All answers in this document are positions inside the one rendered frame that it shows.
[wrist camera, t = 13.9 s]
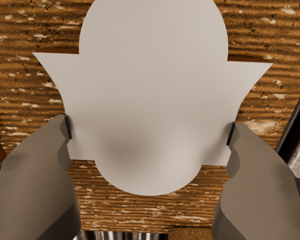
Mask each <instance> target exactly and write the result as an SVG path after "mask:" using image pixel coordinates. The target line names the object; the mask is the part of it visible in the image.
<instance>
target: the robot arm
mask: <svg viewBox="0 0 300 240"><path fill-rule="evenodd" d="M70 139H72V135H71V130H70V124H69V119H68V115H62V114H60V115H57V116H55V117H54V118H53V119H51V120H50V121H48V122H47V123H46V124H44V125H43V126H42V127H40V128H39V129H38V130H36V131H35V132H34V133H32V134H31V135H30V136H28V137H27V138H26V139H25V140H24V141H22V142H21V143H20V144H19V145H18V146H17V147H16V148H15V149H14V150H13V151H12V152H11V153H10V154H9V155H8V156H7V157H6V159H5V160H4V161H3V162H2V163H1V164H0V240H73V239H74V238H75V237H76V236H77V235H78V233H79V231H80V229H81V218H80V209H79V204H78V200H77V196H76V192H75V188H74V184H73V180H72V177H71V176H70V175H69V174H68V173H66V172H67V169H68V167H69V166H70V164H71V161H70V156H69V151H68V147H67V144H68V142H69V141H70ZM226 145H227V146H229V149H230V151H231V154H230V157H229V160H228V163H227V166H226V172H227V174H228V176H229V178H230V180H228V181H226V182H225V183H224V186H223V189H222V191H221V194H220V198H219V200H218V203H217V206H216V209H215V212H214V217H213V222H212V226H211V234H212V237H213V239H214V240H300V178H297V177H296V176H295V175H294V173H293V172H292V171H291V169H290V168H289V167H288V165H287V164H286V163H285V161H284V160H283V159H282V158H281V157H280V156H279V155H278V153H277V152H276V151H275V150H274V149H273V148H271V147H270V146H269V145H268V144H267V143H266V142H265V141H263V140H262V139H261V138H260V137H259V136H258V135H257V134H255V133H254V132H253V131H252V130H251V129H250V128H248V127H247V126H246V125H245V124H244V123H242V122H232V126H231V129H230V132H229V136H228V139H227V144H226Z"/></svg>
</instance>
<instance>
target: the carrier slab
mask: <svg viewBox="0 0 300 240"><path fill-rule="evenodd" d="M94 1H95V0H0V143H1V145H2V147H3V149H4V151H5V153H6V155H7V156H8V155H9V154H10V153H11V152H12V151H13V150H14V149H15V148H16V147H17V146H18V145H19V144H20V143H21V142H22V141H24V140H25V139H26V138H27V137H28V136H30V135H31V134H32V133H34V132H35V131H36V130H38V129H39V128H40V127H42V126H43V125H44V124H46V123H47V122H48V121H50V120H51V119H53V118H54V117H55V116H57V115H60V114H62V115H66V113H65V109H64V104H63V100H62V97H61V95H60V92H59V91H58V89H57V87H56V85H55V84H54V82H53V80H52V79H51V77H50V76H49V74H48V73H47V72H46V70H45V69H44V67H43V66H42V65H41V63H40V62H39V61H38V59H37V58H36V57H35V55H34V54H33V52H35V51H37V50H40V49H59V50H79V41H80V32H81V28H82V25H83V22H84V19H85V17H86V14H87V12H88V10H89V9H90V7H91V5H92V4H93V2H94ZM213 1H214V3H215V4H216V6H217V8H218V9H219V11H220V13H221V16H222V18H223V21H224V24H225V27H226V31H227V36H228V57H238V58H259V59H266V60H268V61H270V62H272V63H273V64H272V65H271V66H270V68H269V69H268V70H267V71H266V72H265V73H264V74H263V75H262V76H261V78H260V79H259V80H258V81H257V82H256V83H255V85H254V86H253V87H252V88H251V90H250V91H249V93H248V94H247V95H246V97H245V98H244V100H243V101H242V103H241V105H240V107H239V110H238V113H237V116H236V119H235V122H242V123H244V124H245V125H246V126H247V127H248V128H250V129H251V130H252V131H253V132H254V133H255V134H257V135H258V136H259V137H260V138H261V139H262V140H263V141H265V142H266V143H267V144H268V145H269V146H270V147H271V148H273V149H274V150H275V148H276V146H277V144H278V142H279V140H280V138H281V136H282V133H283V131H284V129H285V127H286V125H287V123H288V121H289V119H290V117H291V115H292V113H293V111H294V108H295V106H296V104H297V102H298V100H299V98H300V0H213ZM70 161H71V164H70V166H69V167H68V169H67V172H66V173H68V174H69V175H70V176H71V177H72V180H73V184H74V188H75V192H76V196H77V200H78V204H79V209H80V218H81V229H80V230H92V231H115V232H139V233H163V234H168V233H169V230H170V228H171V227H182V228H184V227H202V228H211V226H212V222H213V217H214V212H215V209H216V206H217V203H218V200H219V198H220V194H221V191H222V189H223V186H224V183H225V182H226V181H228V180H230V178H229V176H228V174H227V172H226V166H214V165H202V166H201V169H200V171H199V172H198V174H197V175H196V177H195V178H194V179H193V180H192V181H191V182H190V183H188V184H187V185H186V186H184V187H182V188H181V189H179V190H176V191H174V192H171V193H167V194H163V195H156V196H144V195H137V194H132V193H129V192H126V191H123V190H121V189H118V188H117V187H115V186H113V185H112V184H110V183H109V182H108V181H107V180H106V179H105V178H104V177H103V176H102V175H101V173H100V172H99V170H98V168H97V166H96V164H95V161H94V160H70Z"/></svg>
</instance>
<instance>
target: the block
mask: <svg viewBox="0 0 300 240"><path fill-rule="evenodd" d="M168 240H214V239H213V237H212V234H211V228H202V227H184V228H182V227H171V228H170V230H169V235H168Z"/></svg>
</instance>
